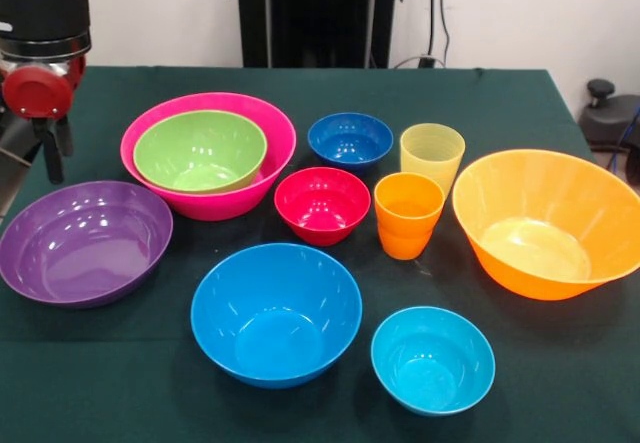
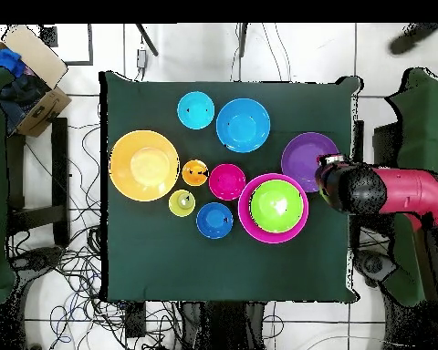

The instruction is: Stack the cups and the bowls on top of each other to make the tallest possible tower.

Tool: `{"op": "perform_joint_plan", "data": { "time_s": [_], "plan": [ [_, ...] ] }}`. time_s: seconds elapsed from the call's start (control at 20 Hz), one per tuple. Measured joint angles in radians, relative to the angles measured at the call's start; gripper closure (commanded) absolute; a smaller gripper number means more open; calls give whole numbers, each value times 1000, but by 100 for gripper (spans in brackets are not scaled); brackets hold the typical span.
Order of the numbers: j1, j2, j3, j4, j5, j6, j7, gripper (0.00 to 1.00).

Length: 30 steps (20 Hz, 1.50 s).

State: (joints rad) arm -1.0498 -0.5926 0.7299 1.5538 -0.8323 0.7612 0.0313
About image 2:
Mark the purple plastic bowl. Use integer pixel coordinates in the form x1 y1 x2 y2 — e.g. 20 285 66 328
280 131 340 193

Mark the green plastic bowl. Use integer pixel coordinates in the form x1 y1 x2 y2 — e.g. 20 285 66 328
250 179 305 233

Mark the large pink plastic bowl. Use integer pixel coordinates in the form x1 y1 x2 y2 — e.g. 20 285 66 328
237 172 310 244

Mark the small red plastic bowl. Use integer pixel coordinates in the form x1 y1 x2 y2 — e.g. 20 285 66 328
208 162 247 202

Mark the medium blue plastic bowl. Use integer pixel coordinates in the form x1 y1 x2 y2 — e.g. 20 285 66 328
215 98 272 154

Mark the small dark blue bowl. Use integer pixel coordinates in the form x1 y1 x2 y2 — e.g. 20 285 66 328
195 201 235 241

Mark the orange plastic cup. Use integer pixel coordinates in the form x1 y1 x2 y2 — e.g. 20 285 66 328
181 159 210 188

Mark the small light blue bowl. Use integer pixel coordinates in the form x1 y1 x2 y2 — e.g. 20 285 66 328
176 90 216 131

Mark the person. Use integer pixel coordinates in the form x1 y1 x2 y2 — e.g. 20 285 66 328
388 23 438 57

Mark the black tripod leg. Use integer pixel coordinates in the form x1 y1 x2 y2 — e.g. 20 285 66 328
237 23 248 57
134 23 160 57

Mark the yellow plastic cup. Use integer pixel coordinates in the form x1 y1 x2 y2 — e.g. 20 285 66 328
168 189 197 219

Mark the large orange plastic bowl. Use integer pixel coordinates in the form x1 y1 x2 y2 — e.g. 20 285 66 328
108 129 181 202

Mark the dark green tablecloth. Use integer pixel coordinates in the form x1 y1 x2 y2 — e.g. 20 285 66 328
99 69 364 304

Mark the black power strip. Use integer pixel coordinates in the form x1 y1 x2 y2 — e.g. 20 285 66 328
125 302 147 338

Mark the dark fabric bundle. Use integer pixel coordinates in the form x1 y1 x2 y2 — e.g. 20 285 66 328
0 72 54 134

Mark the cardboard box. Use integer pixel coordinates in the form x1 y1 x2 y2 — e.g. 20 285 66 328
0 24 73 139

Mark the bright blue cloth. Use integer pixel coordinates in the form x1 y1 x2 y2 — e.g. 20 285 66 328
0 47 26 79

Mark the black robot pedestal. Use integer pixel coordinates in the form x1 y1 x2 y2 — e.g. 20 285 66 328
180 300 267 350

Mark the tangle of floor cables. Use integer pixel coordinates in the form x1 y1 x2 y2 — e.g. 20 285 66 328
6 123 183 350

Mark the black metal frame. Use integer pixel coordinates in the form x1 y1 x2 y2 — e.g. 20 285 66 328
5 116 71 247

